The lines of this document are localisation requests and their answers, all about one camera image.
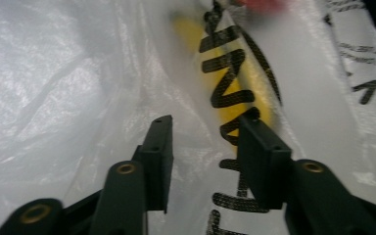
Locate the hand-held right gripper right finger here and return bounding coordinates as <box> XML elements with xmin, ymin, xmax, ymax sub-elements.
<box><xmin>237</xmin><ymin>114</ymin><xmax>376</xmax><ymax>235</ymax></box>

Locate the clear smiley plastic bag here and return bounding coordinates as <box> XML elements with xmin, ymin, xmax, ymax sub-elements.
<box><xmin>0</xmin><ymin>0</ymin><xmax>376</xmax><ymax>235</ymax></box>

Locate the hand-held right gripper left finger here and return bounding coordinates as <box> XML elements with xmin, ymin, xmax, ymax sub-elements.
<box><xmin>89</xmin><ymin>114</ymin><xmax>175</xmax><ymax>235</ymax></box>

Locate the red-lidded round candy container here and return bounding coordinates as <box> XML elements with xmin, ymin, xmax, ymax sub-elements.
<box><xmin>234</xmin><ymin>0</ymin><xmax>289</xmax><ymax>15</ymax></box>

